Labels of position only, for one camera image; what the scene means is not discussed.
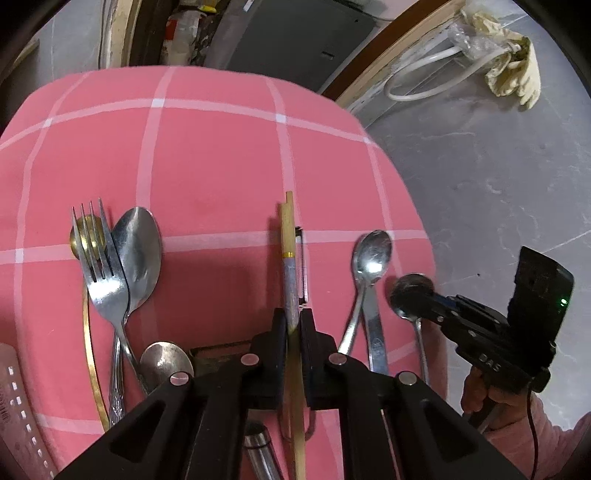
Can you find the wooden chopstick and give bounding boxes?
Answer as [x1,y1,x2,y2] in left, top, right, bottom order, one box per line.
[280,191,307,479]

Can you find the silver fork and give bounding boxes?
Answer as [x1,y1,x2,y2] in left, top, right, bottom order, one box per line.
[71,199,149,395]

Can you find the large silver spoon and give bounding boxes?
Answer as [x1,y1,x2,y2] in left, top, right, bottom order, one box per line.
[108,207,161,427]

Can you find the right hand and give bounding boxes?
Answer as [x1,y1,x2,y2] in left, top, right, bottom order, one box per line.
[461,367,528,429]

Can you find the small silver spoon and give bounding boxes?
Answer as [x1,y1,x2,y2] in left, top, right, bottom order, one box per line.
[139,341,194,391]

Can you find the silver spoon far right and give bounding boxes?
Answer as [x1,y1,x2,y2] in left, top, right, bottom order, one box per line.
[389,273,434,385]

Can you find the pink checked tablecloth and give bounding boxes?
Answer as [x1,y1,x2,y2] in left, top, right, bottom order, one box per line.
[1,67,435,468]

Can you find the gold spoon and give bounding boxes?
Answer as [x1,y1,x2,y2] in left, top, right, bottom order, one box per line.
[77,215,109,431]

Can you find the white perforated plastic basket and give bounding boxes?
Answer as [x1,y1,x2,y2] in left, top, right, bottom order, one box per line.
[1,343,58,479]

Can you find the yellow rubber gloves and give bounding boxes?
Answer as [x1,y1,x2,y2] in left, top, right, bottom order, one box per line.
[462,7,541,110]

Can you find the grey cabinet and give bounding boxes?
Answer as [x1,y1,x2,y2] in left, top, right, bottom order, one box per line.
[204,0,376,92]

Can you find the silver knife handle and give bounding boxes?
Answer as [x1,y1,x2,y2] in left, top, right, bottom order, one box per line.
[243,421,283,480]

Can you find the white hose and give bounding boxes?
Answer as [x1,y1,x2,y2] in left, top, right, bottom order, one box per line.
[383,44,505,103]

